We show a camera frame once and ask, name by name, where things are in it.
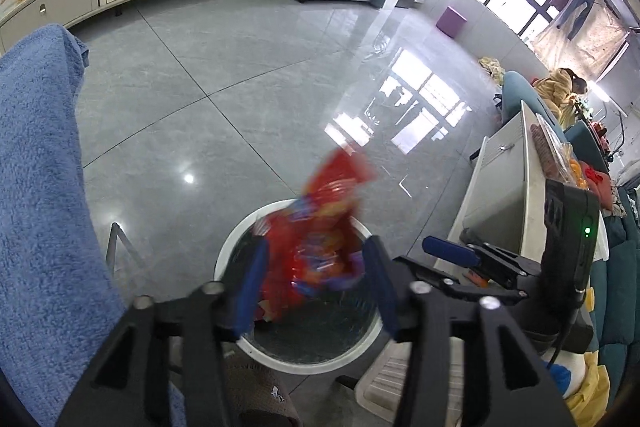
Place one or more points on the brown slipper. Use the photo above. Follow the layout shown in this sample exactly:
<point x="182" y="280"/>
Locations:
<point x="260" y="392"/>

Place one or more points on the metal table leg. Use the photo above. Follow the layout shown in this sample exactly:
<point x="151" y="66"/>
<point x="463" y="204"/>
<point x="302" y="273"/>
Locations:
<point x="116" y="252"/>

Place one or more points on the blue towel-covered table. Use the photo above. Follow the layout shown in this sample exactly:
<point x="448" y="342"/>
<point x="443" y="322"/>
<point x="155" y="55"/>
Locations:
<point x="40" y="207"/>

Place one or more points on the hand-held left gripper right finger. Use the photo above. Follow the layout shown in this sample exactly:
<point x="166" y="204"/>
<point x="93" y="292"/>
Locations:
<point x="382" y="294"/>

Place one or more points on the white round trash bin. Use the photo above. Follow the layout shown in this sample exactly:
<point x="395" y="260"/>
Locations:
<point x="310" y="342"/>

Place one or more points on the beige patterned curtain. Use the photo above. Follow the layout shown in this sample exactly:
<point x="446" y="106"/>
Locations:
<point x="590" y="47"/>

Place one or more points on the white plastic stool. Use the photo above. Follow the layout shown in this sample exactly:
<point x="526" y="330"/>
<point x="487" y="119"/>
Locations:
<point x="385" y="387"/>

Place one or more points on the teal sofa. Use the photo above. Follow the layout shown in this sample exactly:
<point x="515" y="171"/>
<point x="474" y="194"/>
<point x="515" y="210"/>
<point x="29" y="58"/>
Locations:
<point x="617" y="307"/>

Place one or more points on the red cloth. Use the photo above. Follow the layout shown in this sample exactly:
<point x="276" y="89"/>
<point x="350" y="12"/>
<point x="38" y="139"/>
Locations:
<point x="597" y="184"/>

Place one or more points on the clear snack bag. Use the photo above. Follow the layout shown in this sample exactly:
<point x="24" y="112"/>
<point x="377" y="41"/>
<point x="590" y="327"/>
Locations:
<point x="547" y="147"/>

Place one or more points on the blue cloth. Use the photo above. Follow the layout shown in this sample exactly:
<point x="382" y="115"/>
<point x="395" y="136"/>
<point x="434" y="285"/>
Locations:
<point x="561" y="379"/>

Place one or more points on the white side cabinet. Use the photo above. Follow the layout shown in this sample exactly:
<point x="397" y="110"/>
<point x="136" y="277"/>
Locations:
<point x="500" y="187"/>

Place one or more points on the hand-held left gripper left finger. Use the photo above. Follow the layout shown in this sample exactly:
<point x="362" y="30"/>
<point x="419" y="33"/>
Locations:
<point x="250" y="289"/>

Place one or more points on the yellow cloth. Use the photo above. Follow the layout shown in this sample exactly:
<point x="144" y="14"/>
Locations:
<point x="595" y="394"/>

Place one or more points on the purple stool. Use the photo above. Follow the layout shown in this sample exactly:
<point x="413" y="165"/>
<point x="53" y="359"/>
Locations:
<point x="451" y="22"/>

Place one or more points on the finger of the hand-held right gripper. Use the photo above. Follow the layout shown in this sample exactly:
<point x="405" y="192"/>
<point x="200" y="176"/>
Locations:
<point x="450" y="250"/>
<point x="450" y="284"/>

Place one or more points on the red snack packet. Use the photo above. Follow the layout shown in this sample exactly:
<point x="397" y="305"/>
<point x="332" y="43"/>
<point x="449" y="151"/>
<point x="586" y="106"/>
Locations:
<point x="320" y="227"/>

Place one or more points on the yellowish cloth pile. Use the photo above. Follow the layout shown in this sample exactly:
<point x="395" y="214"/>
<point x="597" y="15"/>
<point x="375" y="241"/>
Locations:
<point x="490" y="68"/>

